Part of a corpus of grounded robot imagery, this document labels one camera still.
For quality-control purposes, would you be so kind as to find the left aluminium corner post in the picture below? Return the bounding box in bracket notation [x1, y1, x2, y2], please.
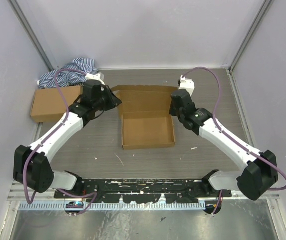
[8, 0, 54, 71]

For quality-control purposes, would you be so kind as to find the brown cardboard box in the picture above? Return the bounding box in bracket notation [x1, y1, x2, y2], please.
[111, 85, 177, 150]
[30, 86, 82, 123]

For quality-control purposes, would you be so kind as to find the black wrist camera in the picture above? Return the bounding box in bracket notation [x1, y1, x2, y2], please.
[80, 72, 105, 106]
[170, 76, 195, 115]

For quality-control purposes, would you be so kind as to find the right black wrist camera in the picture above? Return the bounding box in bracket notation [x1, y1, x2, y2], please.
[170, 76, 195, 115]

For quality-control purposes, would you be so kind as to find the closed brown cardboard box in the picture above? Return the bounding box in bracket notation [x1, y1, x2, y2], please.
[30, 86, 82, 123]

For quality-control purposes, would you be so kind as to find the blue striped crumpled cloth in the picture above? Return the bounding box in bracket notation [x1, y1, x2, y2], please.
[36, 57, 99, 89]

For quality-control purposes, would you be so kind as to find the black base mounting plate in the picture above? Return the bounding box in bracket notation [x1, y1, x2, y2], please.
[54, 178, 233, 204]

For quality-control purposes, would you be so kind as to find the right aluminium corner post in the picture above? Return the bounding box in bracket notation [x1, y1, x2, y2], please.
[228, 0, 274, 73]

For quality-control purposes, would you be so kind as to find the white slotted cable duct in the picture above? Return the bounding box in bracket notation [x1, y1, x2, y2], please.
[18, 200, 206, 211]

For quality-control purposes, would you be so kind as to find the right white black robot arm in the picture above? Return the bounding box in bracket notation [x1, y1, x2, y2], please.
[170, 99, 278, 201]

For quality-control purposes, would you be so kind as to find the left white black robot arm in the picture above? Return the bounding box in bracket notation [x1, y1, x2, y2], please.
[13, 83, 122, 199]

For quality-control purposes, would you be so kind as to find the aluminium front rail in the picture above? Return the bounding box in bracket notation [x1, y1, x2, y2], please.
[7, 178, 280, 201]

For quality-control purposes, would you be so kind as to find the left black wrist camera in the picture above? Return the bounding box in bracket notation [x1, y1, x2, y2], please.
[80, 72, 105, 106]

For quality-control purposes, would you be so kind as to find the aluminium corner post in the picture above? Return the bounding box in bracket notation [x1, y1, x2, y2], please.
[8, 0, 54, 71]
[228, 0, 274, 73]

